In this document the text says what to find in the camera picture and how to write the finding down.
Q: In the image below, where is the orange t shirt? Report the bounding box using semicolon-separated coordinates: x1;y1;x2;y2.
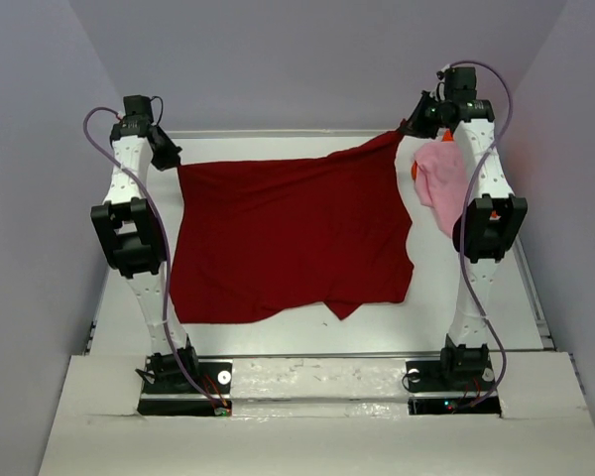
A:
411;130;453;181

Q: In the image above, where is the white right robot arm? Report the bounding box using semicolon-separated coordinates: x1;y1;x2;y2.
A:
399;59;528;398

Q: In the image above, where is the dark red t shirt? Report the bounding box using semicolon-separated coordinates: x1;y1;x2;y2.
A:
170;131;414;324

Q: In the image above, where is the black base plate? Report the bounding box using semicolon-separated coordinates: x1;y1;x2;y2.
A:
402;360;502;417
135;359;233;417

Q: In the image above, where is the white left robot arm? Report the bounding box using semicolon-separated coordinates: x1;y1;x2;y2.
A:
90;95;200;393

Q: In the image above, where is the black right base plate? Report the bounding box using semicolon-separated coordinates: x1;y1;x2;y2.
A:
402;360;502;417

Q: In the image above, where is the pink t shirt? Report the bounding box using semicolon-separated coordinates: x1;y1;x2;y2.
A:
414;141;468;238

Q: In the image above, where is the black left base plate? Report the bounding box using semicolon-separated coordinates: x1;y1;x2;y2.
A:
135;359;233;417

